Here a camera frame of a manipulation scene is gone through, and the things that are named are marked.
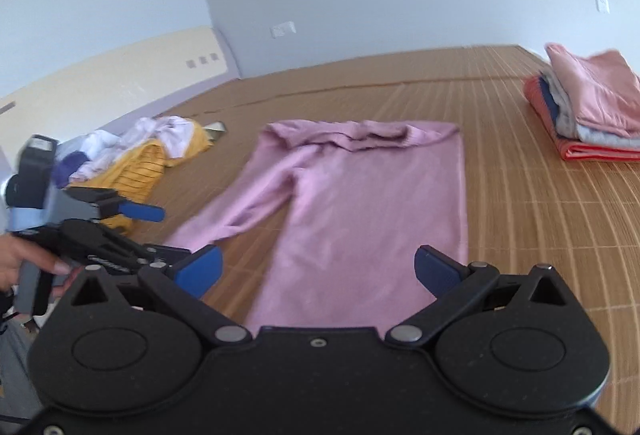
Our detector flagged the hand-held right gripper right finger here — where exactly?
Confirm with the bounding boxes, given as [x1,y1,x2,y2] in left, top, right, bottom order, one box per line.
[385,245,571,344]

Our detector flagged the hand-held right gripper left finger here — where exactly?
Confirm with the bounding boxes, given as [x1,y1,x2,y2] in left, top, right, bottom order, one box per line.
[70,245,251,347]

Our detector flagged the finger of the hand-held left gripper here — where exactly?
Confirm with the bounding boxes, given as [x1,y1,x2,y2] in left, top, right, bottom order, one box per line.
[142,245,194,267]
[67,186,166,224]

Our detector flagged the pink sweater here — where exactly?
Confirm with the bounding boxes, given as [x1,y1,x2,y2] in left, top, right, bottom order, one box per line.
[162,119,469,337]

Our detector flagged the stack of folded clothes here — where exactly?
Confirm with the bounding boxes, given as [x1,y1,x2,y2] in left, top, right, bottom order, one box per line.
[522,75,640,162]

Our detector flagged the person's left hand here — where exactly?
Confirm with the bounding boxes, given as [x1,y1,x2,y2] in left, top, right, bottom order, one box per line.
[0,235,82,299]

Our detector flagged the purple knitted sweater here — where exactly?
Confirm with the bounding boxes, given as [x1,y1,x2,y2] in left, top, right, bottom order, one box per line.
[52,150,92,189]

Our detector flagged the yellow striped shirt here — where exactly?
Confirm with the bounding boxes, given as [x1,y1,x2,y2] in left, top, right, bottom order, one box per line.
[65,137,169,237]

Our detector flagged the white garment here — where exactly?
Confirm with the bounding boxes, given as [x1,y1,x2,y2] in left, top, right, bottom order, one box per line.
[81,130,122,156]

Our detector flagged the pale pink garment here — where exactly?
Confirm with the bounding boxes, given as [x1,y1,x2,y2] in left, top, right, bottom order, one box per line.
[75,116,197,180]

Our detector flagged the bamboo bed mat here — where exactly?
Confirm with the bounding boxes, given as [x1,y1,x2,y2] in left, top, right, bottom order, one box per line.
[50,44,640,435]

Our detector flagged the cream bed headboard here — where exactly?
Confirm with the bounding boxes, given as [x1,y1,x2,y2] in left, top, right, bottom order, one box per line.
[0,26,242,132]

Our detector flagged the person's grey pants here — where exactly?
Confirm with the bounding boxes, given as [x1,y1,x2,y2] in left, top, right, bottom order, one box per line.
[0,319,43,422]

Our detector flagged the folded navy garment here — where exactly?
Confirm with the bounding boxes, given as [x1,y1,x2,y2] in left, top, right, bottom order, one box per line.
[537,85,559,126]

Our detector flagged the folded grey garment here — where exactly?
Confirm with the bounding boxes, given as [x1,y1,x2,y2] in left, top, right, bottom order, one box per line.
[540,75,640,152]

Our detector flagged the folded pink garment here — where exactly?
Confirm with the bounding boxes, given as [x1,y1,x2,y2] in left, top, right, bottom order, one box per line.
[544,42,640,139]

